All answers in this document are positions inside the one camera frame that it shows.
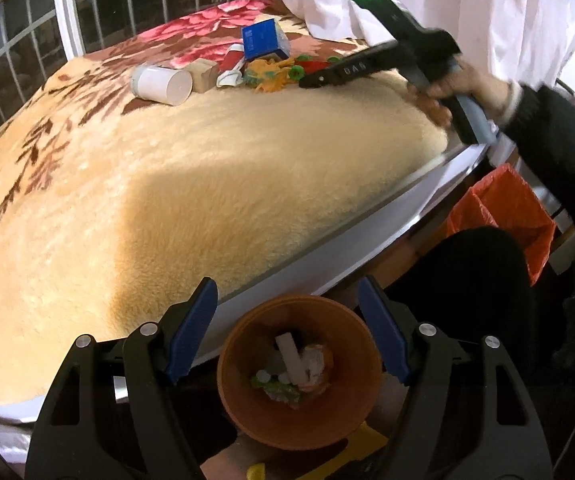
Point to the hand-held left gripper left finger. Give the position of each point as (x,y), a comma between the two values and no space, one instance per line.
(195,332)

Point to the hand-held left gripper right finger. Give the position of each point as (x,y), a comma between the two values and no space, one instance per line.
(382,332)

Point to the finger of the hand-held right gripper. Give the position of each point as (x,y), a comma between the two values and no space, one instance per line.
(352,70)
(377,50)

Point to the red and green plastic toy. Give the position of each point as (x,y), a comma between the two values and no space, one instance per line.
(317,65)

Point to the white tissue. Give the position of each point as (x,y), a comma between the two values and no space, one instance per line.
(315,360)

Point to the green snack bag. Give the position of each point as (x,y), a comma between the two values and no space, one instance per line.
(267,385)

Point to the orange plastic bin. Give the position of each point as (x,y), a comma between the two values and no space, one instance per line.
(337,410)

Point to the white plastic wrapper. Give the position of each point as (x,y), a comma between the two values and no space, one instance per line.
(291,360)

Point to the person's right forearm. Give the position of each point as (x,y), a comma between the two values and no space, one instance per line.
(557,140)

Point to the person's right hand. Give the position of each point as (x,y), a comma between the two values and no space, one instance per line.
(482,90)

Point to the orange green toy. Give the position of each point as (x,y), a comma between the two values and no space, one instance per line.
(267,72)

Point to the blue cardboard box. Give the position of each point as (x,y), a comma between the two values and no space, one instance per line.
(262,40)

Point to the white curtain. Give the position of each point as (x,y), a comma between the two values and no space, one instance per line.
(492,5)

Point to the yellow plastic object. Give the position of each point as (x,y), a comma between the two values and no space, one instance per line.
(367,440)

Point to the red and white tube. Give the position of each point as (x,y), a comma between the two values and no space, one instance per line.
(235,57)

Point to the white paper scrap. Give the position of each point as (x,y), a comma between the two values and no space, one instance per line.
(230,80)

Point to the floral plush blanket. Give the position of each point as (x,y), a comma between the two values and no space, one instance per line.
(167,185)

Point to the small cardboard box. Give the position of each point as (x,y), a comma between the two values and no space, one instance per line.
(202,75)

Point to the orange plastic bag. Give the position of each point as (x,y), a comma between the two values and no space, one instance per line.
(512,210)

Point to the white table frame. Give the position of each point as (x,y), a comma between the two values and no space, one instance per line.
(367,240)

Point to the white barred window frame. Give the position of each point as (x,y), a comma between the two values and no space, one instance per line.
(62,10)

